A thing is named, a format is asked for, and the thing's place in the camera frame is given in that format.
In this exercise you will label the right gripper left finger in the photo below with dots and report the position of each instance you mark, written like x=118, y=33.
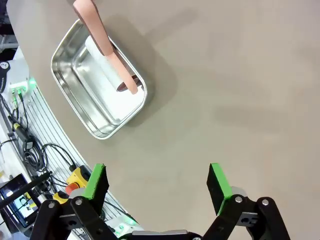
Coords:
x=96, y=185

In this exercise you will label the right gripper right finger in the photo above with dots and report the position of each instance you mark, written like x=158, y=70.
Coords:
x=220, y=192

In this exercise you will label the pink lint roller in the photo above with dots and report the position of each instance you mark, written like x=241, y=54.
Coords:
x=100, y=32

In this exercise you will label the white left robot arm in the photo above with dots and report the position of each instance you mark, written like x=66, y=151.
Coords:
x=15, y=72

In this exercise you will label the black antenna rod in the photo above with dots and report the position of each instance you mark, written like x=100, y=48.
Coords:
x=32, y=183

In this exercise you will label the white slotted mounting plate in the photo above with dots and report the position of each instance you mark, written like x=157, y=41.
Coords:
x=50, y=125

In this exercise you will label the black power adapter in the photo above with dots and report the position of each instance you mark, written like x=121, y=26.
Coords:
x=28, y=143

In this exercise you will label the black screen monitor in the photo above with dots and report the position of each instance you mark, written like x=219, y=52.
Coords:
x=15, y=197

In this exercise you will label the rectangular steel container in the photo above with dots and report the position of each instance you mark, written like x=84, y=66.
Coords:
x=75, y=82

